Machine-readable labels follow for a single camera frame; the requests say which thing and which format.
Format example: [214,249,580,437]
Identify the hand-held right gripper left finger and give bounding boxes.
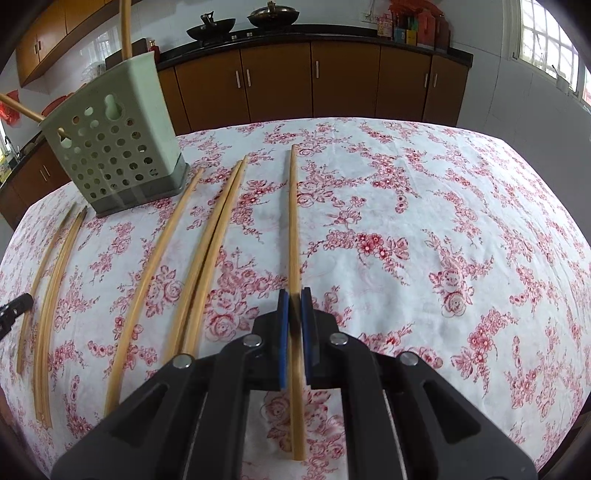
[51,290,291,480]

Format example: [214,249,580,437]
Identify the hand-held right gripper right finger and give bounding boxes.
[300,287,539,480]

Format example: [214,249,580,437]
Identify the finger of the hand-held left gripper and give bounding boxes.
[0,293,34,337]

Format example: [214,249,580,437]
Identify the green perforated utensil holder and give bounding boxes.
[38,52,189,219]

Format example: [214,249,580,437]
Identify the red floral tablecloth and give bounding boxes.
[0,116,591,480]

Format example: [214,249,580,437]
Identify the red hanging decoration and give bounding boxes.
[0,90,21,126]

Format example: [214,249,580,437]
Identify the red basin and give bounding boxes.
[42,95,77,116]

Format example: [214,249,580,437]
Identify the brown kitchen base cabinets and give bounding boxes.
[0,39,472,229]

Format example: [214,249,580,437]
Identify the dark cutting board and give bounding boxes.
[105,38,149,70]

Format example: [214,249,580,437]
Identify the black kitchen countertop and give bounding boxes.
[0,28,474,185]

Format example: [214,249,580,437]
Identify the wok with lid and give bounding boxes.
[247,1,301,28]

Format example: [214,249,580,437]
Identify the barred window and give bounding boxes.
[517,0,591,107]

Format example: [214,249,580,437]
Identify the black wok with handle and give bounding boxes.
[186,11,236,44]

